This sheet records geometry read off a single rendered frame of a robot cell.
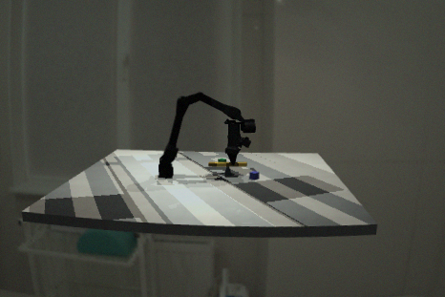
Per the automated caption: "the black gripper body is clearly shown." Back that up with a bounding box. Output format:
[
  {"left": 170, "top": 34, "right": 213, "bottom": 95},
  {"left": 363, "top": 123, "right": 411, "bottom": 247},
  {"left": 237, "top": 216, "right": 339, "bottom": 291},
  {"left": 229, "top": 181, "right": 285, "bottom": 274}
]
[{"left": 225, "top": 134, "right": 242, "bottom": 154}]

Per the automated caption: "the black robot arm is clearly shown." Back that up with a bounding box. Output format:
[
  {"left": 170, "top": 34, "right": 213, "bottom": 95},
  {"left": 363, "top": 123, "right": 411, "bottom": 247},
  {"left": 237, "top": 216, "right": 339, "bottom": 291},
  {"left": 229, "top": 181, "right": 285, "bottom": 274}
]
[{"left": 158, "top": 92, "right": 256, "bottom": 178}]

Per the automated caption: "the yellow bar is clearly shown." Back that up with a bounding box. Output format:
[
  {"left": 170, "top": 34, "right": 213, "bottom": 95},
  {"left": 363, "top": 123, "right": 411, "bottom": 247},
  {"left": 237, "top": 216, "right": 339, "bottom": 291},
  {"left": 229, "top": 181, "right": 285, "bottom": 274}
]
[{"left": 208, "top": 162, "right": 247, "bottom": 167}]

